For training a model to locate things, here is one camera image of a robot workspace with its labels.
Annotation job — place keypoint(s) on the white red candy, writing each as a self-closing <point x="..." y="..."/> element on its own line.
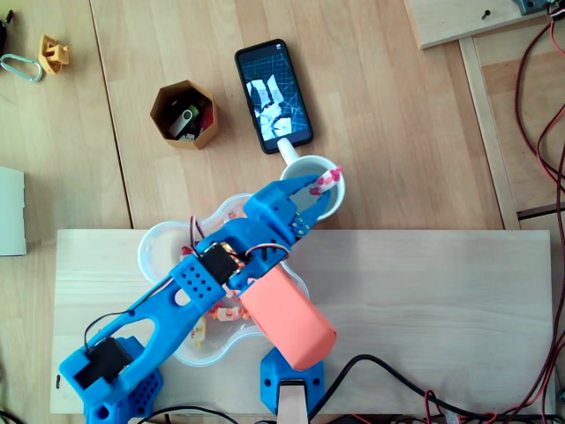
<point x="326" y="180"/>

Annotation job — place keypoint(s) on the white ceramic mug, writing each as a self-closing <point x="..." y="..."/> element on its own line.
<point x="304" y="167"/>

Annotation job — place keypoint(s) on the white orange wrapped candy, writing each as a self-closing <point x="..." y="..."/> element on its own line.
<point x="229" y="314"/>
<point x="234" y="215"/>

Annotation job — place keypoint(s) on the black smartphone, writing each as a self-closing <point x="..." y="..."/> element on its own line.
<point x="273" y="97"/>

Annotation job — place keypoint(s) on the orange rectangular ramp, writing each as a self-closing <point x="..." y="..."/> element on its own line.
<point x="287" y="318"/>

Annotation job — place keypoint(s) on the ochre hexagonal printed container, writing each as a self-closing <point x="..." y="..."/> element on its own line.
<point x="205" y="139"/>

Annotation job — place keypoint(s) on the small red item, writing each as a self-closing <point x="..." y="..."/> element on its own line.
<point x="207" y="119"/>

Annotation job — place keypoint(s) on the clear Haribo candy tub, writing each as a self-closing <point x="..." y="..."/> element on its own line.
<point x="159" y="247"/>

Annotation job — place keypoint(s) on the small white connector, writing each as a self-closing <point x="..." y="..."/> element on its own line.
<point x="187" y="137"/>

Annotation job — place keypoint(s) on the white yellow wrapped candy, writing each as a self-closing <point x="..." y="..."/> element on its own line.
<point x="201" y="331"/>

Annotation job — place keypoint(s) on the small wooden board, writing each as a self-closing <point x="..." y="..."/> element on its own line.
<point x="463" y="22"/>

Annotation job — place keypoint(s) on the small black screw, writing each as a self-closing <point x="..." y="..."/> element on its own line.
<point x="58" y="380"/>

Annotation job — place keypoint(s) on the orange printed boat model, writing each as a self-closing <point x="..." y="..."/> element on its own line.
<point x="53" y="55"/>

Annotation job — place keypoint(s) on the silver carabiner clip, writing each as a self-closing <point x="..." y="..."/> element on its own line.
<point x="22" y="58"/>

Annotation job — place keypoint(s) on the blue printed post base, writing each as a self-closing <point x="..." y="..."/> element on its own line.
<point x="271" y="384"/>

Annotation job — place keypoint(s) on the grey metal bracket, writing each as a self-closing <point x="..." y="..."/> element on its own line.
<point x="529" y="5"/>

